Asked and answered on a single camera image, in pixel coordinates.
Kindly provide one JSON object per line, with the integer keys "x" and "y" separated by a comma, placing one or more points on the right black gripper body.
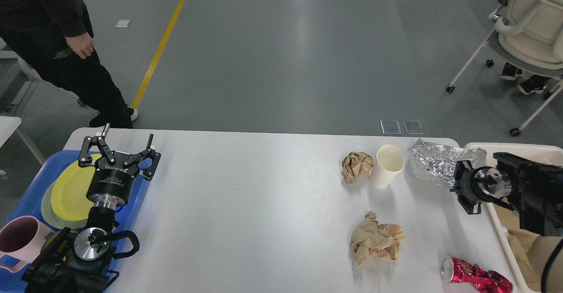
{"x": 489, "y": 183}

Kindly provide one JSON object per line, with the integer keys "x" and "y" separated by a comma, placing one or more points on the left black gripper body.
{"x": 112, "y": 184}

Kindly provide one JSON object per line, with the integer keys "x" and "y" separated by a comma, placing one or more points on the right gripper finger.
{"x": 462, "y": 168}
{"x": 468, "y": 199}

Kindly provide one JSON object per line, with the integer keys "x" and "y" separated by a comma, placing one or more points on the yellow plate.
{"x": 74, "y": 179}

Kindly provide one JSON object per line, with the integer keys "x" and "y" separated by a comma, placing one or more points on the crushed red can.
{"x": 455, "y": 270}

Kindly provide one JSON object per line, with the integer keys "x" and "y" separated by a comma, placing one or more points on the brown paper bag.
{"x": 526, "y": 252}

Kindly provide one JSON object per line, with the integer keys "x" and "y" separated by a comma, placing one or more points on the pink mug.
{"x": 22, "y": 239}

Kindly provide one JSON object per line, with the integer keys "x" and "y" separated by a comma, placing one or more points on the large brown paper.
{"x": 371, "y": 238}

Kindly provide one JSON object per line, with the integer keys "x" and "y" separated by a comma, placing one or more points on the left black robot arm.
{"x": 78, "y": 262}

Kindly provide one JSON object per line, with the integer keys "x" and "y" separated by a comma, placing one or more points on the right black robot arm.
{"x": 533, "y": 189}

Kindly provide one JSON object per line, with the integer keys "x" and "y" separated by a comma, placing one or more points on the beige plastic bin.
{"x": 551, "y": 155}

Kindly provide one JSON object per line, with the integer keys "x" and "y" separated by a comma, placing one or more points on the light green plate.
{"x": 46, "y": 214}

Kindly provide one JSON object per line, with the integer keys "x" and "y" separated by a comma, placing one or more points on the right clear floor plate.
{"x": 413, "y": 127}

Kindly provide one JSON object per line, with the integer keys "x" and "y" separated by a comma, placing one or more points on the clear floor plate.
{"x": 413, "y": 127}
{"x": 390, "y": 127}

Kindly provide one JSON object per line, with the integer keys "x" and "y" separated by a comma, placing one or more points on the blue plastic tray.
{"x": 29, "y": 205}

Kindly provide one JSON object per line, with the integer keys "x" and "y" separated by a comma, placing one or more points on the white paper cup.
{"x": 389, "y": 162}

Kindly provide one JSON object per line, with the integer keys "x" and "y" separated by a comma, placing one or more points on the left clear floor plate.
{"x": 390, "y": 127}

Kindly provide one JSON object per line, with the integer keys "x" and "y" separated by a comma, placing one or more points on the white side table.
{"x": 10, "y": 125}

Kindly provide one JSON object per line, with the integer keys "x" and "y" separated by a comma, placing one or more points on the small crumpled brown paper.
{"x": 355, "y": 165}

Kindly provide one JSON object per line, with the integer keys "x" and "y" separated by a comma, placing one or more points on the white office chair left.
{"x": 18, "y": 82}

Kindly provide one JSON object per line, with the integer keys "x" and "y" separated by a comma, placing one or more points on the seated person in pink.
{"x": 531, "y": 35}

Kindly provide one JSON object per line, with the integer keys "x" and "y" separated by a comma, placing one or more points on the person in dark clothes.
{"x": 55, "y": 37}

